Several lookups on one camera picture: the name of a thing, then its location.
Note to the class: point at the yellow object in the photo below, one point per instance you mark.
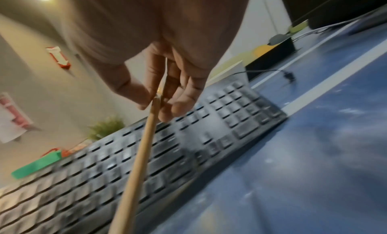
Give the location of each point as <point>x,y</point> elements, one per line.
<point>260,50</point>

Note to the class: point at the person's right hand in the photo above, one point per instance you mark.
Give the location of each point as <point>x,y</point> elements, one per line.
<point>163,20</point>

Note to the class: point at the green flat box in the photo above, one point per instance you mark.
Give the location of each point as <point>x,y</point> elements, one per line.
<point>34,166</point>

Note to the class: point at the light green sticky note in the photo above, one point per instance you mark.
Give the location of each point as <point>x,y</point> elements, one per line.
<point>297,27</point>

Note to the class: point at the thin wooden stick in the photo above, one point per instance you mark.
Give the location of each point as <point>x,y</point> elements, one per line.
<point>141,147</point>

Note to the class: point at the black computer keyboard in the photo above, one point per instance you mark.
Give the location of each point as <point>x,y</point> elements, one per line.
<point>229,113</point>

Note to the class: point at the white poster with red print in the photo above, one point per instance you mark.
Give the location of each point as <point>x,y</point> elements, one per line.
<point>10,123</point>

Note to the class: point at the black rectangular box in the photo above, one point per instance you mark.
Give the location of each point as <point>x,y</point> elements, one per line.
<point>269,56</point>

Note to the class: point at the green potted plant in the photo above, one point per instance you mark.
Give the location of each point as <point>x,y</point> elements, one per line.
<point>105,128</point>

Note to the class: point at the black monitor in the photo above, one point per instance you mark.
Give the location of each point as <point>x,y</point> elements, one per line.
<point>332,3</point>

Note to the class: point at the grey rounded object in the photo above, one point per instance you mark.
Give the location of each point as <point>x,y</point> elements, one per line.
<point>278,38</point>

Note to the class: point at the red and white arrow sign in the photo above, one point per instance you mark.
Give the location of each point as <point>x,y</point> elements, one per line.
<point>59,56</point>

